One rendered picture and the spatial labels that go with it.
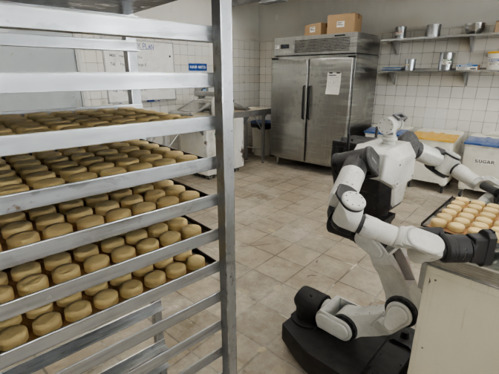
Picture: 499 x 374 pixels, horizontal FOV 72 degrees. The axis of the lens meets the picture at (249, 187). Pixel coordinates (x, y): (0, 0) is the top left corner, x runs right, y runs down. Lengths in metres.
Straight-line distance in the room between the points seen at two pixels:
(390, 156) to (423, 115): 4.35
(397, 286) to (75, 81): 1.46
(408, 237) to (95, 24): 0.96
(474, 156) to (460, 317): 3.68
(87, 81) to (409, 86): 5.41
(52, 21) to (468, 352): 1.56
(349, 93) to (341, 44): 0.68
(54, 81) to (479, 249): 1.18
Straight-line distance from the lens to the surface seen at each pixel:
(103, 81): 0.66
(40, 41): 1.07
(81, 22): 0.66
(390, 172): 1.46
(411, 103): 5.82
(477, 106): 5.64
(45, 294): 0.72
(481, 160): 5.04
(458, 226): 1.38
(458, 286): 1.47
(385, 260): 1.63
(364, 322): 1.88
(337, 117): 5.25
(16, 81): 0.63
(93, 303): 0.84
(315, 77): 5.41
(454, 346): 1.60
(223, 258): 0.87
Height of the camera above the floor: 1.51
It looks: 18 degrees down
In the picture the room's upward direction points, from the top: straight up
